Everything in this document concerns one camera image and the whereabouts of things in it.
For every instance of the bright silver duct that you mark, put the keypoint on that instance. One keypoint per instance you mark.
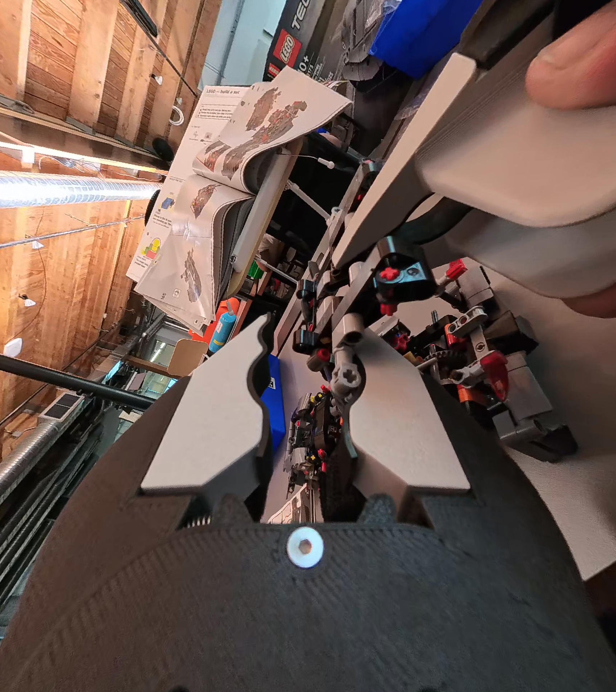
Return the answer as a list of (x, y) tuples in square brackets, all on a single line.
[(43, 189)]

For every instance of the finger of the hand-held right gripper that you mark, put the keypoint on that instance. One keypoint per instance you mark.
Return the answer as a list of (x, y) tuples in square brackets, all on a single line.
[(389, 194)]

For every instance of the partly built lego model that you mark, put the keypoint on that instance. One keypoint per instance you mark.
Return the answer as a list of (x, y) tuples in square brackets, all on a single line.
[(518, 378)]

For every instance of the person's right hand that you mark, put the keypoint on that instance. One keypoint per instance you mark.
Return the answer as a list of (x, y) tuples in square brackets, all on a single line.
[(594, 59)]

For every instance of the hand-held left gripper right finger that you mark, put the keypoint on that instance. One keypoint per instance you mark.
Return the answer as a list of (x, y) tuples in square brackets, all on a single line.
[(405, 427)]

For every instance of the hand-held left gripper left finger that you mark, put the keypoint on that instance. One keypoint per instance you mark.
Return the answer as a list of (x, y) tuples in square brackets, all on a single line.
[(216, 427)]

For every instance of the tan chair back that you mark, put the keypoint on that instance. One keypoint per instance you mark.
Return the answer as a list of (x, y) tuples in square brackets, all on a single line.
[(186, 357)]

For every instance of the black pole with disc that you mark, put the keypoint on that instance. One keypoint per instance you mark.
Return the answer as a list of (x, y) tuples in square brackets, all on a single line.
[(43, 376)]

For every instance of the black grey lego sub-assembly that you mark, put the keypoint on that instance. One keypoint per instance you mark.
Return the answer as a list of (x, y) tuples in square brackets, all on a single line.
[(399, 275)]

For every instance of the open instruction booklet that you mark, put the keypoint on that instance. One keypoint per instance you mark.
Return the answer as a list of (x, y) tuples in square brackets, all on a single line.
[(264, 113)]

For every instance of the blue bin with printed tag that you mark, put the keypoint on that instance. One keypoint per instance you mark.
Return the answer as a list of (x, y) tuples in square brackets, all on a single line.
[(276, 411)]

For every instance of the dark lego car section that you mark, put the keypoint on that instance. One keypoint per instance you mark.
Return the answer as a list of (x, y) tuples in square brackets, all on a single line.
[(316, 427)]

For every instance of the blue plastic bin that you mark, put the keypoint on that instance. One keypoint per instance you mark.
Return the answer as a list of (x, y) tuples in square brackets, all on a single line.
[(416, 32)]

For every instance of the dark lego set box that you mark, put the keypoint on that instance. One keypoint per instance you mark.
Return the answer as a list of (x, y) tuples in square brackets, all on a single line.
[(297, 38)]

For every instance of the white booklet stand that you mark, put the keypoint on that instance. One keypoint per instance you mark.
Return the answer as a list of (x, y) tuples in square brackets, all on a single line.
[(264, 205)]

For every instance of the silver ventilation duct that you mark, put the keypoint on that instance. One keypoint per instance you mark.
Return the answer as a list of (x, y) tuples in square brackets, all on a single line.
[(5, 476)]

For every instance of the white vent grille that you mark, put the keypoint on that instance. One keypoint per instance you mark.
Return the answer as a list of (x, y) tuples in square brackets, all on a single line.
[(62, 408)]

